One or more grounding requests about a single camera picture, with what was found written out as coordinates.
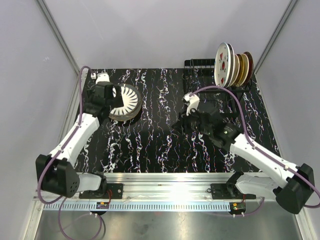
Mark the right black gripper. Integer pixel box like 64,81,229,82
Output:
171,106,212,136

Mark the black white striped plate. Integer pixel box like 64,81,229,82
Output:
109,84,142,117

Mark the white watermelon pattern plate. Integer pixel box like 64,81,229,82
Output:
214,42,232,87

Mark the amber patterned glass plate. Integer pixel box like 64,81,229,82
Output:
235,53,245,87

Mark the dark green rimmed plate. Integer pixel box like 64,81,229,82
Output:
226,43,235,87

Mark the cream plate with black sprig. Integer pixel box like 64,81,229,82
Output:
241,52,250,86

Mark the red floral plate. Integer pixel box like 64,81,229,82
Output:
244,51,254,84

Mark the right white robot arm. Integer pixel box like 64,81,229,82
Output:
172,110,316,214

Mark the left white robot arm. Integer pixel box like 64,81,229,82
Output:
35,82,124,199

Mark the stack of plates under white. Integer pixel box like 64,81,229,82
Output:
109,100,142,122

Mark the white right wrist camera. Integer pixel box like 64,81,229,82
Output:
182,92,200,116

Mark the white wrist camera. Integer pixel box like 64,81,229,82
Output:
182,92,200,116
90,72,110,85

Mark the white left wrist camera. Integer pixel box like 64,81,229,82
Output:
90,72,110,85

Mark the black wire dish rack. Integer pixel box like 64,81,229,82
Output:
182,58,255,119

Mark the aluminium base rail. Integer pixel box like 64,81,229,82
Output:
32,172,305,201

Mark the white slotted cable duct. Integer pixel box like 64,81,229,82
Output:
44,200,231,212

